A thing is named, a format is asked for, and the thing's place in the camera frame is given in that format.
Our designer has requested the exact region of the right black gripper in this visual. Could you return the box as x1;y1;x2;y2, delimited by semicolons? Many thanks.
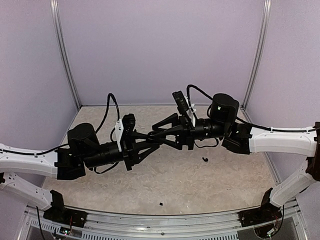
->
152;112;229;150

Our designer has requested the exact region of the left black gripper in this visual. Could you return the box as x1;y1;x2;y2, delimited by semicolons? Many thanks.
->
83;132;160;172

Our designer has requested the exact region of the black earbuds charging case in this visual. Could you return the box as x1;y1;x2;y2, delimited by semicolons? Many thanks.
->
147;131;158;140

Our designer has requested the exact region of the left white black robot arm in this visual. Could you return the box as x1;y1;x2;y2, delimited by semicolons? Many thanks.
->
0;114;160;223

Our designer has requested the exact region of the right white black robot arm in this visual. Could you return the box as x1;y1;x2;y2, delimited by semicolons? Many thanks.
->
149;91;320;222

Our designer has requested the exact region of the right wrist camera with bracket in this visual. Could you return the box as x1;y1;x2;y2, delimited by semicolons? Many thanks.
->
172;91;197;127

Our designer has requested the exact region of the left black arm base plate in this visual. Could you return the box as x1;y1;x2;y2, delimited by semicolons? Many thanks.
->
43;190;88;228

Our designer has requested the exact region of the front aluminium rail frame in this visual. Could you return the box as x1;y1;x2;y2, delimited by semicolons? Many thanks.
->
14;159;311;240

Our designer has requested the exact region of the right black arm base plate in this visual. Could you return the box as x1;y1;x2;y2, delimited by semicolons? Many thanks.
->
238;188;283;227

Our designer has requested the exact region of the right aluminium corner post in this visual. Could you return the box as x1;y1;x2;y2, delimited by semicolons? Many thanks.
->
242;0;272;111

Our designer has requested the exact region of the aluminium corner post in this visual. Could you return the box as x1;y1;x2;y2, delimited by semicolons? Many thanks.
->
50;0;82;111
242;0;272;111

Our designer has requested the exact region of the left aluminium corner post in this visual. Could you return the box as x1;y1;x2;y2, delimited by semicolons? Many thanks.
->
50;0;82;111

